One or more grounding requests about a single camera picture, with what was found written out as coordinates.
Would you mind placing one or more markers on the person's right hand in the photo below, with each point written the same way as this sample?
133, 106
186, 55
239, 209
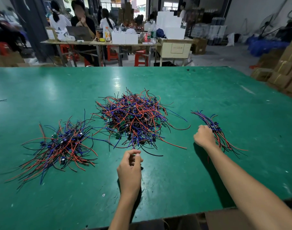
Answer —
205, 137

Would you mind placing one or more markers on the person's left hand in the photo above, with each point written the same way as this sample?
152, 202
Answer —
130, 174

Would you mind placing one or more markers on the person's right forearm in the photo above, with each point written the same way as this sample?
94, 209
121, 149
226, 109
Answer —
251, 186

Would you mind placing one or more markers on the brown cardboard box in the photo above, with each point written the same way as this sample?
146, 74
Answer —
199, 46

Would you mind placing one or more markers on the cream cabinet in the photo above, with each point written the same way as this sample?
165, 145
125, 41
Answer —
175, 50

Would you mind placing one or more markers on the red plastic stool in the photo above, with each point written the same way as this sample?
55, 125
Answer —
112, 53
1, 48
68, 51
141, 58

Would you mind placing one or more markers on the heap of blue bags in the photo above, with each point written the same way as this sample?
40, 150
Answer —
268, 46

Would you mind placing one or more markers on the dark blue bag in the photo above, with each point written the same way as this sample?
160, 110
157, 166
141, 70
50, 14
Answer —
161, 33

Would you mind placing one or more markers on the stack of white boxes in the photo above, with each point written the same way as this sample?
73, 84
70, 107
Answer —
171, 25

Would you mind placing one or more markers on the row of white containers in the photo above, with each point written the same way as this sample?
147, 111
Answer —
124, 37

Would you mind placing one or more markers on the long wooden work table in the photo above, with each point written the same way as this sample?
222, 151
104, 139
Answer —
98, 43

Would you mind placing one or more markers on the grey laptop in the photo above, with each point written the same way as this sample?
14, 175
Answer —
78, 33

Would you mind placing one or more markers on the row of cardboard boxes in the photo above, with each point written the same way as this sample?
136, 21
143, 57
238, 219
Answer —
7, 59

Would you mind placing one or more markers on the dark pillar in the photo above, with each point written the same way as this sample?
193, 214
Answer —
33, 26

